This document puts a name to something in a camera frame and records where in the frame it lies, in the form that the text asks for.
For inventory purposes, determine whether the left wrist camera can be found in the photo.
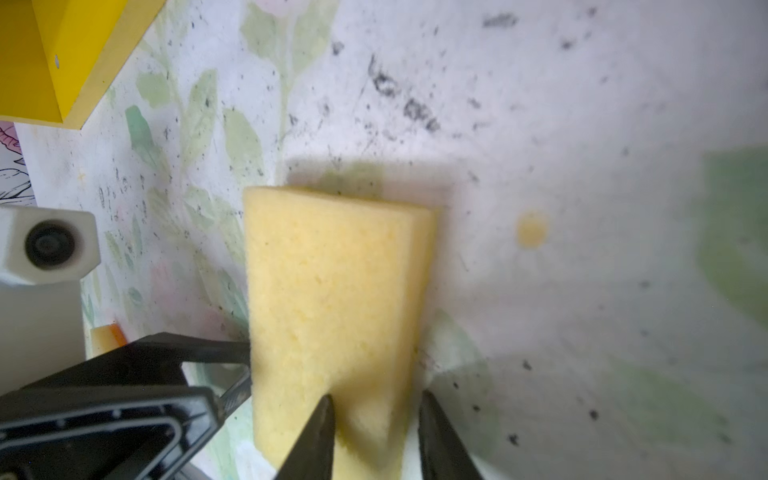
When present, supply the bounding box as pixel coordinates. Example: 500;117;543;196
1;206;101;394

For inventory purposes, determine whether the tan yellow sponge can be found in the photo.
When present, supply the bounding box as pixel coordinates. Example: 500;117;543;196
90;323;128;358
243;187;437;479

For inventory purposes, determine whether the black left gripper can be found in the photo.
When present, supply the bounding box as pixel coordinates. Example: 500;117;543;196
1;333;252;479

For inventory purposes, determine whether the yellow shelf with coloured boards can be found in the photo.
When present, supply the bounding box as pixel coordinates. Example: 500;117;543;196
1;0;164;129

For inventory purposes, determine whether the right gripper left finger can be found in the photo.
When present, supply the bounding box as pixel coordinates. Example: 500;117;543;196
275;394;336;480

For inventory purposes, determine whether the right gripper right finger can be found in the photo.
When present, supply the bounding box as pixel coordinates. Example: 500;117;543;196
418;390;483;480

